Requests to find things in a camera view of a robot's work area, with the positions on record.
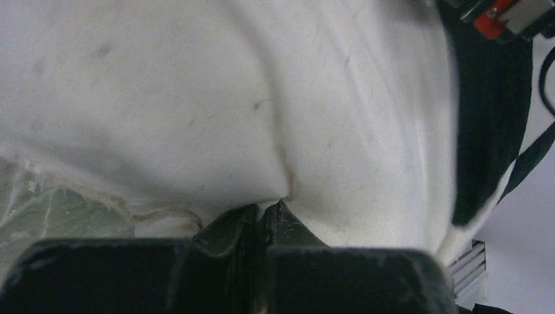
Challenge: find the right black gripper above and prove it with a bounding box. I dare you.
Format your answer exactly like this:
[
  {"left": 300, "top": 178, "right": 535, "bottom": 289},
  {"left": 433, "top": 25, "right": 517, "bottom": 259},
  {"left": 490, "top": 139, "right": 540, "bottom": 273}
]
[{"left": 442, "top": 0, "right": 554, "bottom": 43}]

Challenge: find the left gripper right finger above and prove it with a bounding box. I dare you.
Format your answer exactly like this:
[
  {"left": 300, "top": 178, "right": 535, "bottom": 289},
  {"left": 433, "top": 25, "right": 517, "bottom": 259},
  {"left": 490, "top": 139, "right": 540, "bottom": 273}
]
[{"left": 263, "top": 202, "right": 458, "bottom": 313}]

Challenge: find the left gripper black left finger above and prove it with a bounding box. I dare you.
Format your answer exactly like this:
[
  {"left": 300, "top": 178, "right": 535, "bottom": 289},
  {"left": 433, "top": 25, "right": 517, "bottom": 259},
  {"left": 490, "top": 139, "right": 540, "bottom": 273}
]
[{"left": 1, "top": 206, "right": 257, "bottom": 313}]

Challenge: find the white pillow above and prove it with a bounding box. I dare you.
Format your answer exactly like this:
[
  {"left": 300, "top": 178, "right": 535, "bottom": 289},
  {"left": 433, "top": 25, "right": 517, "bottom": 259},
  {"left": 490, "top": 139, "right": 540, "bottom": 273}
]
[{"left": 1, "top": 1, "right": 457, "bottom": 253}]

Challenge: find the black white checkered pillowcase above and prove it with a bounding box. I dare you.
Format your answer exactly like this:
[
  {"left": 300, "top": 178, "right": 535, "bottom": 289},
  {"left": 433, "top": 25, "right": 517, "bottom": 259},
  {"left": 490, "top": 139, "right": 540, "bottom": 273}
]
[{"left": 437, "top": 1, "right": 554, "bottom": 264}]

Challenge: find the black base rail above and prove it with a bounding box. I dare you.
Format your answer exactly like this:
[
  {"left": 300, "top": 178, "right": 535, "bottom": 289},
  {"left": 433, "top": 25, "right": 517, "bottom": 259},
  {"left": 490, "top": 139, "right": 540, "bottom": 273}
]
[{"left": 449, "top": 239, "right": 488, "bottom": 310}]

